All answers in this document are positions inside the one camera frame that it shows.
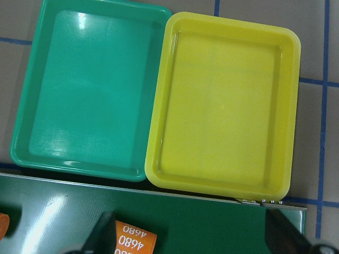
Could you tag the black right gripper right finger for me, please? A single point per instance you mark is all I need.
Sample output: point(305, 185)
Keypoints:
point(281, 236)

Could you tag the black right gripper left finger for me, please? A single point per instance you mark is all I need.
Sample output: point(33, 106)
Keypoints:
point(103, 237)

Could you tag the orange cylinder with 4680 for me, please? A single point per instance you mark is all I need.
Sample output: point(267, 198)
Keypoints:
point(131, 239)

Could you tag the plain orange cylinder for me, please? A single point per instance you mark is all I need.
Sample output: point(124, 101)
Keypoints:
point(4, 224)

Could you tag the green conveyor belt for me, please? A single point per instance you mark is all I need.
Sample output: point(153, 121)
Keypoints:
point(50, 216)

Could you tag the yellow plastic tray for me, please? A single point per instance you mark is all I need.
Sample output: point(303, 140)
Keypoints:
point(225, 107)

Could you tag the green plastic tray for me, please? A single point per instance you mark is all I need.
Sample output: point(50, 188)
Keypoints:
point(89, 88)

